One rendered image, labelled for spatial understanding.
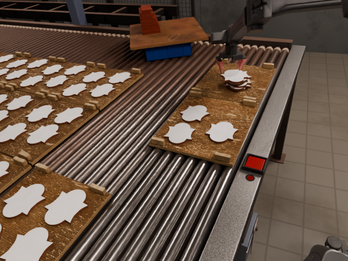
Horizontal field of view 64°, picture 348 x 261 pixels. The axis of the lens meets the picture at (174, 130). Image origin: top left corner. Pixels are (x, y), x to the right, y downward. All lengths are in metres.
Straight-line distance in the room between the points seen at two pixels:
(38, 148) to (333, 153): 2.20
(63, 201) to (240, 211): 0.57
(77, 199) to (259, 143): 0.70
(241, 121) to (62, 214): 0.77
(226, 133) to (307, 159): 1.47
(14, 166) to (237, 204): 0.86
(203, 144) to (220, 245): 0.41
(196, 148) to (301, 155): 1.58
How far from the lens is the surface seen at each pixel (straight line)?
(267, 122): 1.26
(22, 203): 1.07
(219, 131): 1.14
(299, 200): 2.20
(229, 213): 0.90
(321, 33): 4.43
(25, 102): 1.68
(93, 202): 0.97
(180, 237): 0.85
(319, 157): 2.57
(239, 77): 1.42
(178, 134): 1.13
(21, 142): 1.38
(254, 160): 1.04
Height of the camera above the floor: 1.64
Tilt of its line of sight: 37 degrees down
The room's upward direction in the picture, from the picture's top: 6 degrees counter-clockwise
